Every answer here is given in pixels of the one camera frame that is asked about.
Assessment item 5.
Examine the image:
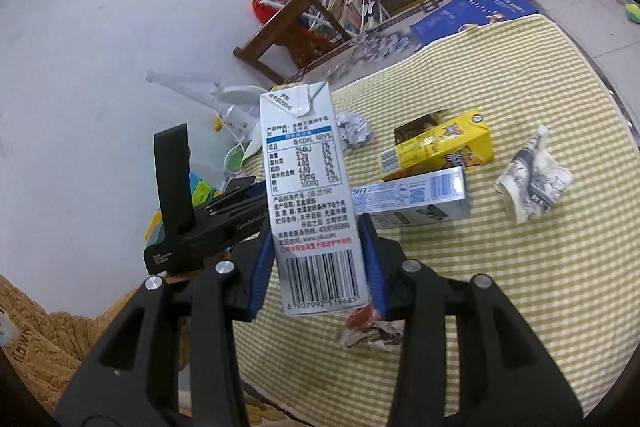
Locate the white desk lamp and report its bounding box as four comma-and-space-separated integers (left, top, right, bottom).
146, 69, 273, 158

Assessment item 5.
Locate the silver milk carton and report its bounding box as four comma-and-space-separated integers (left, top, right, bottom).
259, 81, 372, 318

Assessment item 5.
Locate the white printed pen cup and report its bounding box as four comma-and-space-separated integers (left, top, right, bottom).
214, 106, 262, 142

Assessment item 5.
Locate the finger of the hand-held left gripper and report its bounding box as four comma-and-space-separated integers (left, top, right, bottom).
152, 123, 197, 238

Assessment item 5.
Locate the yellow striped table cloth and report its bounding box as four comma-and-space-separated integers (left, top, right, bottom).
231, 14, 640, 418

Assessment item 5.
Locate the crumpled printed paper cup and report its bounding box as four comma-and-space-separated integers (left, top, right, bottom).
495, 124, 574, 225

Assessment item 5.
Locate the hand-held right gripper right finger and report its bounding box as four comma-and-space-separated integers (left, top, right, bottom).
356, 213, 586, 427

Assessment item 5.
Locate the brown fleece cloth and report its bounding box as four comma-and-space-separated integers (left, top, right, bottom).
0, 274, 281, 427

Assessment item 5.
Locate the white toothpaste box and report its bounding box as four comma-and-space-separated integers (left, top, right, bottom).
350, 166, 472, 228

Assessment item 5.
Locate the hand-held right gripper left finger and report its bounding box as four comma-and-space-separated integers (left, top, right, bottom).
55, 227, 276, 427

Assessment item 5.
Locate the dark wooden chair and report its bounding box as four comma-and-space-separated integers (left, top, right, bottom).
232, 0, 361, 85

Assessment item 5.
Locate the dark small box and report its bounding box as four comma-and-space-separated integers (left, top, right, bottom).
393, 111, 447, 146

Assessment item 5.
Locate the yellow drink carton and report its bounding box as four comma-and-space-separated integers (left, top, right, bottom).
380, 108, 495, 182

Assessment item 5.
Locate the crumpled silver paper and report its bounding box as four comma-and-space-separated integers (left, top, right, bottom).
335, 111, 374, 151

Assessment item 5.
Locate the red plastic basket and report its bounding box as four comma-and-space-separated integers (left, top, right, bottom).
251, 0, 301, 26

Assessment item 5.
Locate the crumpled brown wrapper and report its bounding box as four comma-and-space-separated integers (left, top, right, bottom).
335, 304, 405, 349

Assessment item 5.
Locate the white lamp cable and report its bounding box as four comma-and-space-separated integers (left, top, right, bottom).
225, 141, 252, 174

